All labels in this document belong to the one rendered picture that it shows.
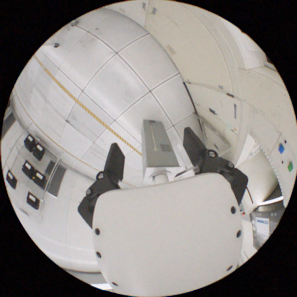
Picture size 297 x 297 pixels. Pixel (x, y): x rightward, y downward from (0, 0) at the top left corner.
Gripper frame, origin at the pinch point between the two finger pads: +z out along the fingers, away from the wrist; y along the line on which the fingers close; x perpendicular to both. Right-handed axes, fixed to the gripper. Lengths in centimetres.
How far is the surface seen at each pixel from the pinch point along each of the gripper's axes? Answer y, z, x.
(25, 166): -237, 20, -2
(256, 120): 52, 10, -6
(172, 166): 10, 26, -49
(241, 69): 41.9, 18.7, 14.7
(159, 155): 3, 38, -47
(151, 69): 15, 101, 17
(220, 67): 42, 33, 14
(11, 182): -245, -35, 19
